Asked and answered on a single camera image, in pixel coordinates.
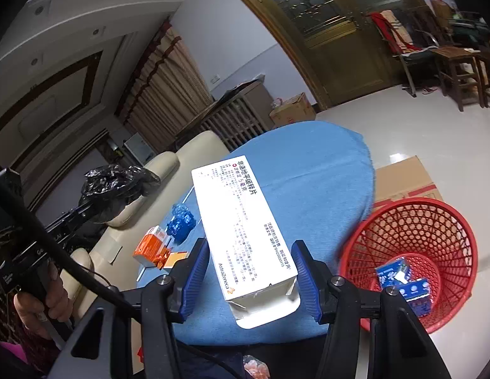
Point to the dark wooden stool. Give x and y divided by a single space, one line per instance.
454 55

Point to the blue white packet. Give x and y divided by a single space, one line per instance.
391 272

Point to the white wall socket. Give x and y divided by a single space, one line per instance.
216 78

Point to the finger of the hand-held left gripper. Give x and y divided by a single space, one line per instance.
81 215

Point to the person's left hand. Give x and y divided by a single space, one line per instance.
57 296

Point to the orange plastic wrapper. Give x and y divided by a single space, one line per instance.
255 368

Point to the white appliance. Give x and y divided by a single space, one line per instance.
138 150

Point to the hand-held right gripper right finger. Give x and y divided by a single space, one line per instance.
304 280

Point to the wooden slatted rail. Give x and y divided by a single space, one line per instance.
229 122

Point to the blue crumpled wrapper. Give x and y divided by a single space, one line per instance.
181 223

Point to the red plastic mesh basket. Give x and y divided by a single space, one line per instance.
411 202

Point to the blue tablecloth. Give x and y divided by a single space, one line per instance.
308 173

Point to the blue boxes in basket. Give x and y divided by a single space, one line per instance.
417 296

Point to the small cardboard box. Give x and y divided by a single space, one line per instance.
292 112

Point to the large brown cardboard box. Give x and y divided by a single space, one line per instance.
403 177

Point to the person's left forearm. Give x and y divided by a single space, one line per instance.
15 357

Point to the dark wooden chair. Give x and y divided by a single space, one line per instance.
426 23

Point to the black plastic bag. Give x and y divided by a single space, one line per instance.
110 189

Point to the beige striped curtain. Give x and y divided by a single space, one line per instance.
166 87

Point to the cream leather sofa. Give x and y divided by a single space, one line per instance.
197 146

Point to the red striped cloth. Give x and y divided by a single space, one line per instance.
387 27

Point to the metal frame chair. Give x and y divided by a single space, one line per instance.
407 63

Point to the golden glass double door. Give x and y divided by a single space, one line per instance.
340 67

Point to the orange box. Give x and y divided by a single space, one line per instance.
148 246

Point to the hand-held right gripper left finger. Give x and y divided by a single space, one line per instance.
195 272

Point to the white medicine box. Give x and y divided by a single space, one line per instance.
237 221

